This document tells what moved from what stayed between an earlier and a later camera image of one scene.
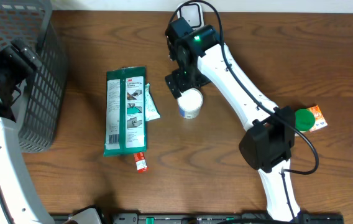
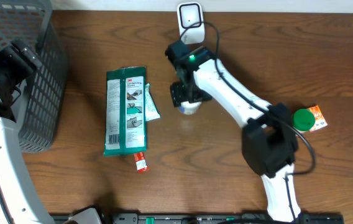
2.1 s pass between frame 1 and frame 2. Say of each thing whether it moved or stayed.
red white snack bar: stayed
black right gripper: moved
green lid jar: stayed
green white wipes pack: stayed
